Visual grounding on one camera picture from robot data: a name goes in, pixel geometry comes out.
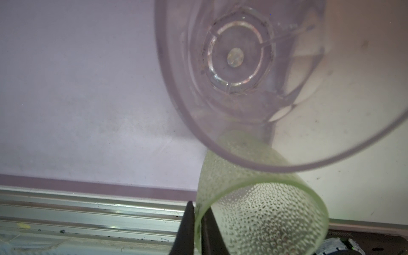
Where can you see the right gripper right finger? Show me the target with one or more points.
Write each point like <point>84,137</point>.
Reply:
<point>212,242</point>

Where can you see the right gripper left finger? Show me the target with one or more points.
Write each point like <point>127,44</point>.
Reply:
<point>184,241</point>

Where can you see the pale green textured cup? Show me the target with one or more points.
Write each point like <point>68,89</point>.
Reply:
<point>257,213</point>

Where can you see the clear faceted glass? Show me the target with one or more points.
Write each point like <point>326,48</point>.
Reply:
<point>285,86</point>

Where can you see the lavender plastic tray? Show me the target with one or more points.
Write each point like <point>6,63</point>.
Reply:
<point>83,104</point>

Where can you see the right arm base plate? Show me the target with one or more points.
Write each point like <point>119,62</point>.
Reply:
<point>339,242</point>

